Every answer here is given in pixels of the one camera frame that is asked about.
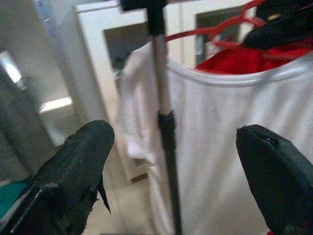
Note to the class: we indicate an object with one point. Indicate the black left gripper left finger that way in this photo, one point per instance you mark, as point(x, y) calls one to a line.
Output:
point(68, 171)

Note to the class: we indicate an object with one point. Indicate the red sweatshirt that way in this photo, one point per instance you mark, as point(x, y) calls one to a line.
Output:
point(234, 61)

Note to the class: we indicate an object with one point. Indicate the teal floor mat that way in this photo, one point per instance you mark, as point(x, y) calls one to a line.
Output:
point(9, 195)

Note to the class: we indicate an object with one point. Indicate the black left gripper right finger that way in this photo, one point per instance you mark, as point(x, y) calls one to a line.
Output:
point(281, 183)

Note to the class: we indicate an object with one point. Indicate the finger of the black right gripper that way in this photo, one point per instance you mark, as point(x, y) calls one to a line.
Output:
point(288, 7)
point(283, 31)

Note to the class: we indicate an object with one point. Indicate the white glass-door cabinet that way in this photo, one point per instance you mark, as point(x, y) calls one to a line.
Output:
point(93, 49)

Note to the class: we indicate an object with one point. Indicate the red plastic hanger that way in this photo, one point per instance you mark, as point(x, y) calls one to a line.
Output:
point(207, 30)

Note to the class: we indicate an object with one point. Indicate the white shirt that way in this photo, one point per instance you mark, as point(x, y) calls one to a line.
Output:
point(220, 147)

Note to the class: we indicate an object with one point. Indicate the black and chrome garment rack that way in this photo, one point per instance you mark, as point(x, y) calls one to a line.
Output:
point(168, 147)

